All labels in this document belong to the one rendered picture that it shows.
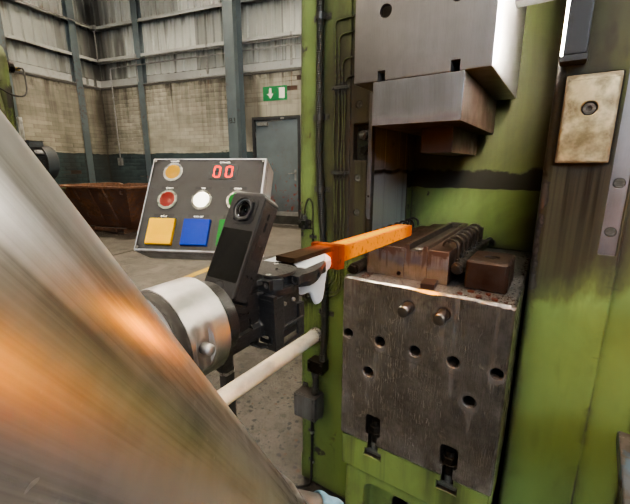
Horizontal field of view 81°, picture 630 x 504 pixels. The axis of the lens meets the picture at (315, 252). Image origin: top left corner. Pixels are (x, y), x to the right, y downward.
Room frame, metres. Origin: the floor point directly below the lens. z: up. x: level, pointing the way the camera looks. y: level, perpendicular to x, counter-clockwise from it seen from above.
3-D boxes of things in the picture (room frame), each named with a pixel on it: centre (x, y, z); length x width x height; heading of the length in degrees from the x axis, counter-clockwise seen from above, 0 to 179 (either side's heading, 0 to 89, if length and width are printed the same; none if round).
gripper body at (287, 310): (0.37, 0.07, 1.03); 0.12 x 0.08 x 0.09; 146
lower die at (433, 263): (1.02, -0.33, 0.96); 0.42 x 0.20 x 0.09; 146
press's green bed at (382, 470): (1.00, -0.38, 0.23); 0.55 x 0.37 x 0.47; 146
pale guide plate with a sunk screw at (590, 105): (0.78, -0.55, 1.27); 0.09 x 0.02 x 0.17; 56
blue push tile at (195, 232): (0.96, 0.32, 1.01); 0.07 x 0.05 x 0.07; 81
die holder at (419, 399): (1.00, -0.38, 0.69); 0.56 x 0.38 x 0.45; 146
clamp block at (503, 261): (0.80, -0.40, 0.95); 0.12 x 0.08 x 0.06; 146
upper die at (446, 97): (1.02, -0.33, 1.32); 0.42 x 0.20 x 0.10; 146
